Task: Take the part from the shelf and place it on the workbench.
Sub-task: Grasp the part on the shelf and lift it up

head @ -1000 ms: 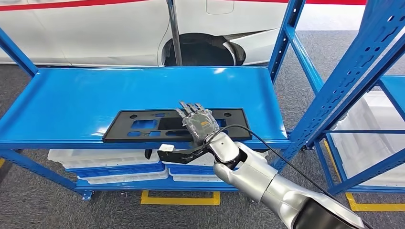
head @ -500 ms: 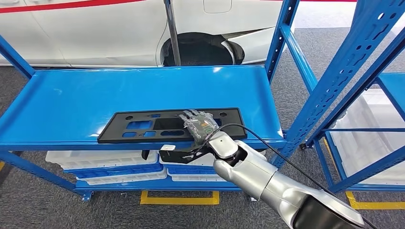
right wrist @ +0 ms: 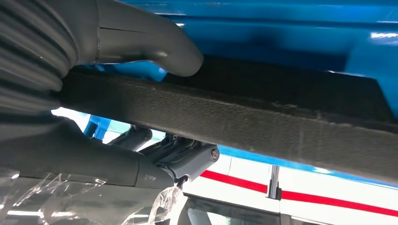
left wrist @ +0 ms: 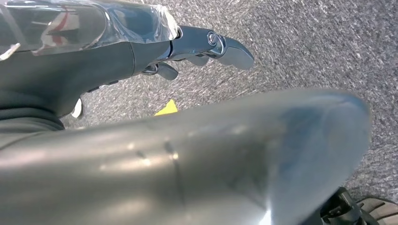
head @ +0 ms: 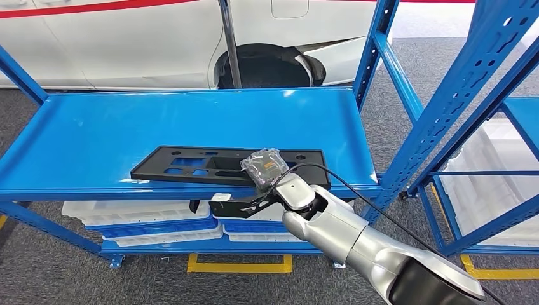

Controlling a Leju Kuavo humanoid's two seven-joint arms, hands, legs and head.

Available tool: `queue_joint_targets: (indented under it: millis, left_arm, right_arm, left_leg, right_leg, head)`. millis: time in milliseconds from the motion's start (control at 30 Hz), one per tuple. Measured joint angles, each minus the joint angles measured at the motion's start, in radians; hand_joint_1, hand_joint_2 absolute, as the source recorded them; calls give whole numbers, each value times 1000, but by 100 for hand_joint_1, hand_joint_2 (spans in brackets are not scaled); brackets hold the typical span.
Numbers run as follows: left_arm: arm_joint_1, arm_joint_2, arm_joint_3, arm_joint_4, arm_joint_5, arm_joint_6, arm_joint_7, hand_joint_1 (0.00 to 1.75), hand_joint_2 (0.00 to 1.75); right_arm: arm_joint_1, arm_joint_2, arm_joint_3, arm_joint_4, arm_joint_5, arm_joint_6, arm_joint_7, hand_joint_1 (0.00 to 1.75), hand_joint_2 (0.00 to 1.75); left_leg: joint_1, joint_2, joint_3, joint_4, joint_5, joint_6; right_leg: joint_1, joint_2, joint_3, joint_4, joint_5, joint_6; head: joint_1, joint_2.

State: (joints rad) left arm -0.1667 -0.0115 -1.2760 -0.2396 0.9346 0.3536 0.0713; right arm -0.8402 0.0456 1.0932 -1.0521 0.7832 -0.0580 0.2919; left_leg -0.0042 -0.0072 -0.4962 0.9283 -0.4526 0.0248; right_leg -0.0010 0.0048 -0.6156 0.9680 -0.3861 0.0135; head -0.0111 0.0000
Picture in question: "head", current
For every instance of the black car wheel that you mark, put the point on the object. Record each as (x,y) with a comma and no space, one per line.
(269,67)

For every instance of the blue metal shelf rack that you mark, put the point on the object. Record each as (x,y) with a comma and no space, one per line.
(522,113)
(126,126)

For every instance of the black curved plastic part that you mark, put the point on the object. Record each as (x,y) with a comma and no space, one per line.
(194,206)

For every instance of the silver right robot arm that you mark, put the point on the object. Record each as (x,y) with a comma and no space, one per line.
(337,235)

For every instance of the silver metal pole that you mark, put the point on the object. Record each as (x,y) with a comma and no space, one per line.
(229,42)

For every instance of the black plastic panel part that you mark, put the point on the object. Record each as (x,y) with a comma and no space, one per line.
(147,170)

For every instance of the white car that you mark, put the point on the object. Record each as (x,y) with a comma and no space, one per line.
(105,42)

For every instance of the black camera bracket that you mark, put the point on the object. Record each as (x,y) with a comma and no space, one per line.
(236,209)

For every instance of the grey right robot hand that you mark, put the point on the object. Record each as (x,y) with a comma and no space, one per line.
(265,166)

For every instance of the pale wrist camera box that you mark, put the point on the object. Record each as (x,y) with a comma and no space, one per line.
(221,197)

